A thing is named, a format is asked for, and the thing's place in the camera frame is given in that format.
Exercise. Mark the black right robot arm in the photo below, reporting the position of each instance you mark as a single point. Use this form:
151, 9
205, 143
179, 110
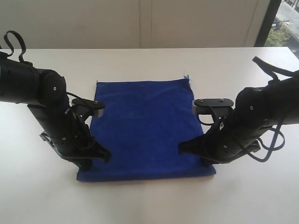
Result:
277, 104

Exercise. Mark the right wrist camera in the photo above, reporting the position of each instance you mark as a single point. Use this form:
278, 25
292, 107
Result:
214, 106

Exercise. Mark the dark window frame post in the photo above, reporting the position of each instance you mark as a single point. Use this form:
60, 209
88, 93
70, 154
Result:
267, 22

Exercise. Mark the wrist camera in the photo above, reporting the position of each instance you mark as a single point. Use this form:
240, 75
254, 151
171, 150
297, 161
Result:
214, 106
86, 108

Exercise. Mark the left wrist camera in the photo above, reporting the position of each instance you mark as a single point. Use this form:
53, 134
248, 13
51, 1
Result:
86, 108

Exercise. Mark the blue microfibre towel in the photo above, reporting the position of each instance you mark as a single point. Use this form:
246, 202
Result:
142, 124

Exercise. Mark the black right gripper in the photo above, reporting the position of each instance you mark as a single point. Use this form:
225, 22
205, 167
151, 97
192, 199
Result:
228, 139

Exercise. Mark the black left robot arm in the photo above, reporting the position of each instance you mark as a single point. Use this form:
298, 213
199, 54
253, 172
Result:
22, 83

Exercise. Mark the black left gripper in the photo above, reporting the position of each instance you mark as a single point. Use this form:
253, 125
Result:
68, 135

